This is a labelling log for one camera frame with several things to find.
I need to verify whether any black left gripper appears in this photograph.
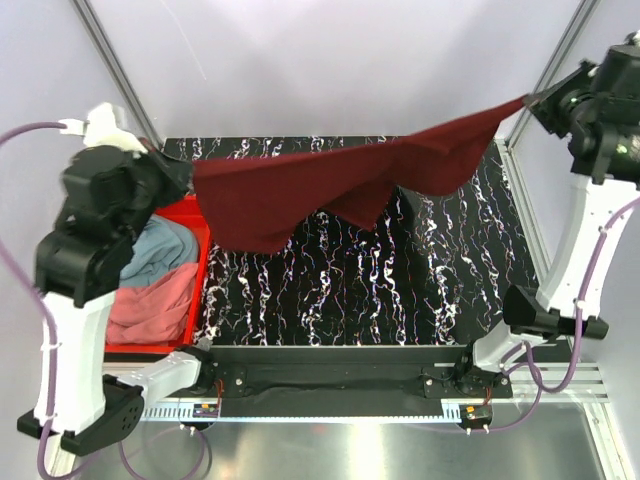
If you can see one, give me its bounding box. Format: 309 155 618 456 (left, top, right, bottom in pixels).
113 135 193 245

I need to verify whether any black marbled table mat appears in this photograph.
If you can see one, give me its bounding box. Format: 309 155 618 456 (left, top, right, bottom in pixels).
192 145 538 347

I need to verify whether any left aluminium corner post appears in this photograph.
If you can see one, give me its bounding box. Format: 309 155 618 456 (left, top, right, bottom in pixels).
70 0 164 145

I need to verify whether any red plastic bin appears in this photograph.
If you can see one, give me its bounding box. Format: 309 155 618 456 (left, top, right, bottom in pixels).
106 197 210 354

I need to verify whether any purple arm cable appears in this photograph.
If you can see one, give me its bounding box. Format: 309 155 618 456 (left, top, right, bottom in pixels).
479 194 640 434
0 119 216 479

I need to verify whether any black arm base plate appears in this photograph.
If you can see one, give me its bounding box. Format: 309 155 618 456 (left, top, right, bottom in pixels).
158 344 514 419

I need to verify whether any pink t shirt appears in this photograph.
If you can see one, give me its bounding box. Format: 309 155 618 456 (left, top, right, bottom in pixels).
106 263 199 345

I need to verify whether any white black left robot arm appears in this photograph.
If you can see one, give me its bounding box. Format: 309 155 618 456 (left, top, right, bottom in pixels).
17 145 216 457

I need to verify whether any dark red t shirt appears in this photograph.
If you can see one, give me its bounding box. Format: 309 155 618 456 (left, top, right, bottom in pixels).
193 98 524 254

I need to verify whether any white slotted cable duct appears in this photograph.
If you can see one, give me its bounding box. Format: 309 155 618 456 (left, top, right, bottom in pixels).
141 402 462 424

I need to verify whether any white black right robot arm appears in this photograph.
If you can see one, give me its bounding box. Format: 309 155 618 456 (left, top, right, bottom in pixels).
448 33 639 397

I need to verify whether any light blue t shirt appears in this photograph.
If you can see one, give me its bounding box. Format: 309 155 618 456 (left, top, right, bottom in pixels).
119 215 199 287

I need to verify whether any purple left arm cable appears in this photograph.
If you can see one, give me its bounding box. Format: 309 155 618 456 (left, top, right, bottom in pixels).
0 119 216 479

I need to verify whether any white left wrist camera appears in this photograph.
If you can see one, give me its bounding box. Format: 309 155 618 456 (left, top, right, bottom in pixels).
60 102 149 154

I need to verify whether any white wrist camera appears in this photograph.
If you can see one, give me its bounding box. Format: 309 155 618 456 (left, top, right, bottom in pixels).
60 102 149 154
624 31 640 48

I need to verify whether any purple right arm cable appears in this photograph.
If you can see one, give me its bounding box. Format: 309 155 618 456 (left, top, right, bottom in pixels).
479 194 640 434

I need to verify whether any aluminium frame rail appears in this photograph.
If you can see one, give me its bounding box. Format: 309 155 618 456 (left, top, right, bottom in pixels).
102 362 611 404

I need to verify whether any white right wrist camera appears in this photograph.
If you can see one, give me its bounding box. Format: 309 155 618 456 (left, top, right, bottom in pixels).
624 31 640 48

